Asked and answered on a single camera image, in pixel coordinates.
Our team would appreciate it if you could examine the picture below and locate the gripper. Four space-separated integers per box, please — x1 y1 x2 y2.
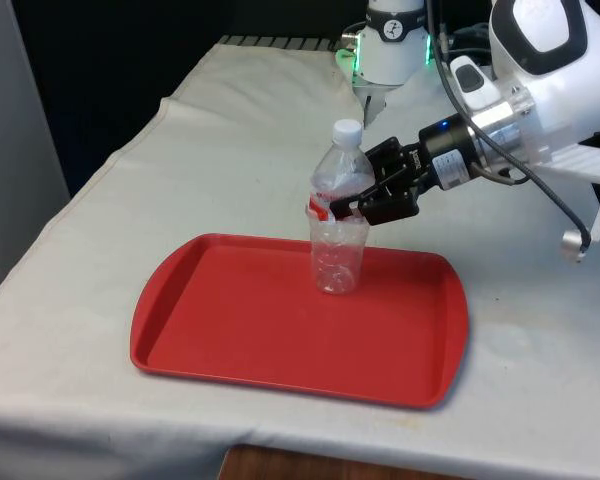
328 115 485 227

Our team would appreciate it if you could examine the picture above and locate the clear plastic bottle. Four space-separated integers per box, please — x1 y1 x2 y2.
304 118 377 296

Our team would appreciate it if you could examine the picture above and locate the red tray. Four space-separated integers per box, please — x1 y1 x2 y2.
129 232 470 411

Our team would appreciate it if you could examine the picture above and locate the black cable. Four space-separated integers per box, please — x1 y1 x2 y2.
423 0 593 250

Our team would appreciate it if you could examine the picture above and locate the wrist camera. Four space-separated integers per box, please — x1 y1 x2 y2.
544 144 600 265

